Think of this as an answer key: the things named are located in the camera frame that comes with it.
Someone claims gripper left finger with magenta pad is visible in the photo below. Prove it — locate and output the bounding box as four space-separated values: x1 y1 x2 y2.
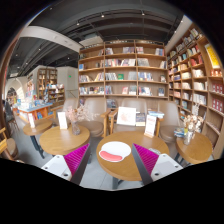
42 144 90 185

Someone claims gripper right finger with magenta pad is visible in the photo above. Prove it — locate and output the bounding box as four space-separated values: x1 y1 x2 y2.
132 144 182 185

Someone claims white mouse pad red rest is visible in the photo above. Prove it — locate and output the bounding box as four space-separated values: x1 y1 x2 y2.
99 141 131 162

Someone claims round wooden centre table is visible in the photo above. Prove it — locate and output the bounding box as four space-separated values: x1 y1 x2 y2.
96 131 169 190

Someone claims round wooden left table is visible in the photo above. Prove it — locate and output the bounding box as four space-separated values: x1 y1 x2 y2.
39 126 90 155

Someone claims beige armchair right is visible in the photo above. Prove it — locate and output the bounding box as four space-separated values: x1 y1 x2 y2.
156 99 183 144

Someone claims beige armchair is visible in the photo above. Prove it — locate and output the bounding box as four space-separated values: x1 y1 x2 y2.
63 97 111 138
156 99 183 144
109 98 147 134

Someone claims books stack beside right vase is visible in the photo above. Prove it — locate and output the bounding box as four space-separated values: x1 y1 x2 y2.
174 128 185 137

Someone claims centre table sign stand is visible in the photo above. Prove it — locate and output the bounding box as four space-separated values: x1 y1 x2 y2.
144 115 157 137

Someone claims left table sign stand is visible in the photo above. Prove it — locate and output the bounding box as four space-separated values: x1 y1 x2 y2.
58 112 68 129

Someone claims beige armchair left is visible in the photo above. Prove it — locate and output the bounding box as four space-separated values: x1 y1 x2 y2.
63 97 111 138

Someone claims round wooden right table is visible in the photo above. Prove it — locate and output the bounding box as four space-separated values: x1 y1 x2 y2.
176 133 212 164

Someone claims left vase with dried flowers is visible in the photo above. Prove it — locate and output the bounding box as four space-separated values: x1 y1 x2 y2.
65 105 94 135

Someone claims vase with dried flowers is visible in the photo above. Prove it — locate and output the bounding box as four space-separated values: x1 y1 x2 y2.
184 115 204 145
65 105 94 135

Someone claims stack of books on armrest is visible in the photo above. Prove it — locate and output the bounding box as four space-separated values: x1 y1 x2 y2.
148 111 165 118

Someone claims round wooden far-left table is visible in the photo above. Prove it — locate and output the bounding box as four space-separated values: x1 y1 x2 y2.
23 119 53 158

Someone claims white framed picture on chair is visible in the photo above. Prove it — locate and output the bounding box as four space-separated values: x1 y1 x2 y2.
117 107 136 126

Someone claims right vase with dried flowers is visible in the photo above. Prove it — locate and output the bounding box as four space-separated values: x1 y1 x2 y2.
184 115 204 145

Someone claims beige armchair centre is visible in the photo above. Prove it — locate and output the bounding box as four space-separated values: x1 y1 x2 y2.
109 98 147 134

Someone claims far-left table sign stand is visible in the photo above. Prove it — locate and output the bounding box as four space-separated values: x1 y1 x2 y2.
28 113 35 128

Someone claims orange display table with books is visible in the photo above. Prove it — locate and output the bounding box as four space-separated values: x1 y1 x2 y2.
13 103 52 122

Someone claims wooden chair at left edge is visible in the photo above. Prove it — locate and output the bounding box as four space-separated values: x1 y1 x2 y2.
0 128 18 160

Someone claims distant wooden bookshelf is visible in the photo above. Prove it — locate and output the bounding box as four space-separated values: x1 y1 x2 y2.
37 68 65 104

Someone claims large wooden bookshelf back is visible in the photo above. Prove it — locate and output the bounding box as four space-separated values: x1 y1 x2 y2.
78 40 169 100

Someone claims yellow poster on shelf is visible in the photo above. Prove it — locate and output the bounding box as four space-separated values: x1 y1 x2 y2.
205 44 220 69

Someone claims wooden bookshelf right wall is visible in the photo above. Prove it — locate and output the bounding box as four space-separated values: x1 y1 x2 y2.
167 25 224 159

